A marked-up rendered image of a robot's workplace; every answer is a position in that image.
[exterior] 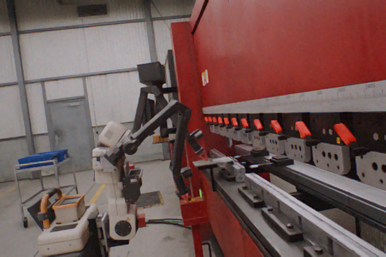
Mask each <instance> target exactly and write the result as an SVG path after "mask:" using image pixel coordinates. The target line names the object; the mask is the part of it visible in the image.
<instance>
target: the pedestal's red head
mask: <svg viewBox="0 0 386 257"><path fill-rule="evenodd" d="M200 191H201V189H200ZM201 193H202V191H201ZM202 194H203V193H202ZM203 196H204V200H202V198H201V197H193V198H194V199H195V200H194V201H190V202H189V203H187V202H185V199H182V200H179V204H180V213H181V217H182V219H183V224H184V227H186V226H192V225H196V224H203V223H208V216H207V207H206V200H205V195H204V194H203Z"/></svg>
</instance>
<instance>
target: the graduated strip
mask: <svg viewBox="0 0 386 257"><path fill-rule="evenodd" d="M385 96H386V80H384V81H377V82H372V83H371V82H368V83H361V84H353V85H349V86H341V87H334V88H329V89H322V90H314V91H309V92H302V93H297V94H289V95H281V96H276V97H269V98H261V99H256V100H252V101H245V102H239V103H231V104H223V105H219V106H210V107H202V110H217V109H233V108H241V107H257V106H272V105H281V104H295V103H311V102H319V101H333V100H348V99H357V98H371V97H385Z"/></svg>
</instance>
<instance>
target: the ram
mask: <svg viewBox="0 0 386 257"><path fill-rule="evenodd" d="M193 40H194V45H195V55H196V61H197V70H198V79H199V85H200V95H201V105H202V107H210V106H219V105H223V104H231V103H239V102H245V101H252V100H256V99H261V98H269V97H276V96H281V95H289V94H297V93H302V92H309V91H314V90H322V89H329V88H334V87H341V86H349V85H353V84H361V83H368V82H371V83H372V82H377V81H384V80H386V0H209V2H208V3H207V6H206V9H205V10H204V12H203V15H202V17H201V19H200V21H199V24H198V26H197V29H196V31H195V34H194V35H193ZM206 70H207V76H208V81H209V82H208V83H207V80H206V79H205V77H204V73H203V72H204V71H205V76H206ZM202 73H203V78H204V83H205V80H206V83H205V85H204V86H203V80H202V75H201V74H202ZM383 111H386V96H385V97H371V98H357V99H348V100H333V101H319V102H311V103H295V104H281V105H272V106H257V107H241V108H233V109H217V110H203V114H216V113H301V112H383Z"/></svg>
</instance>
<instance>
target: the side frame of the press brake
mask: <svg viewBox="0 0 386 257"><path fill-rule="evenodd" d="M169 32H170V36H171V46H172V55H173V56H174V58H173V60H174V65H175V70H176V80H177V89H178V95H179V102H180V103H182V104H184V105H185V106H188V107H189V108H190V109H191V110H192V113H191V120H190V121H189V123H188V130H189V132H190V134H191V133H192V132H194V131H196V130H198V129H199V130H200V131H201V132H202V133H203V134H204V136H203V137H202V138H201V139H200V140H199V141H198V140H196V138H195V137H194V136H193V137H194V138H195V140H196V141H197V142H198V143H199V144H200V146H202V147H203V149H204V150H206V153H207V156H210V152H209V150H214V149H216V150H217V151H219V152H220V153H222V154H224V155H226V157H229V156H231V157H233V158H234V156H237V155H236V152H235V145H240V144H245V143H243V142H241V141H236V140H233V138H231V140H232V145H231V148H230V147H228V145H227V144H226V136H221V135H220V134H216V133H212V132H210V125H209V124H208V125H206V121H205V118H204V117H207V119H208V117H209V114H203V111H202V105H201V95H200V85H199V79H198V70H197V61H196V55H195V45H194V40H193V35H194V34H191V31H190V25H189V21H185V22H171V27H170V28H169ZM208 122H209V119H208ZM185 148H186V157H187V163H188V166H189V167H190V168H191V171H192V173H193V176H191V177H190V178H189V182H190V187H191V196H192V198H193V197H200V189H201V191H202V192H203V190H202V185H201V175H200V171H201V170H199V171H198V169H197V167H196V166H195V165H194V164H193V163H192V162H196V161H198V160H202V159H201V157H199V156H198V155H197V154H196V153H195V150H193V149H192V147H191V146H190V145H189V143H188V142H187V138H186V139H185ZM235 160H237V161H238V163H241V162H244V159H243V158H241V157H237V158H235ZM257 175H258V176H259V177H261V178H263V179H264V180H266V181H268V182H270V183H271V179H270V172H267V173H262V174H257ZM199 225H200V234H201V242H203V241H209V240H210V238H209V236H211V235H214V233H213V231H212V228H211V226H210V224H209V221H208V223H203V224H199Z"/></svg>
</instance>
